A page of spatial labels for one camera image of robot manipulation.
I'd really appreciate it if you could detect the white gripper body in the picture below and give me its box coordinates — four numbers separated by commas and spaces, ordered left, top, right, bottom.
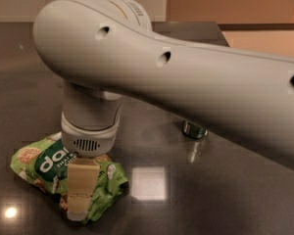
61, 115, 120, 158

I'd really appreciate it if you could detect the green soda can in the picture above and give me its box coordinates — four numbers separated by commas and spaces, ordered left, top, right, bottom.
182, 120, 208, 139

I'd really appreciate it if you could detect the green rice chip bag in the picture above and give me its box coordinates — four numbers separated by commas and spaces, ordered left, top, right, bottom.
11, 133, 127, 224

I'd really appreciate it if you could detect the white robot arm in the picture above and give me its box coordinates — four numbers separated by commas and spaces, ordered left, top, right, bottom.
33, 0, 294, 170

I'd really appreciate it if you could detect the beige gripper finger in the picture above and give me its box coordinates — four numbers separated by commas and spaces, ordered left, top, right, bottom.
67, 158, 100, 221

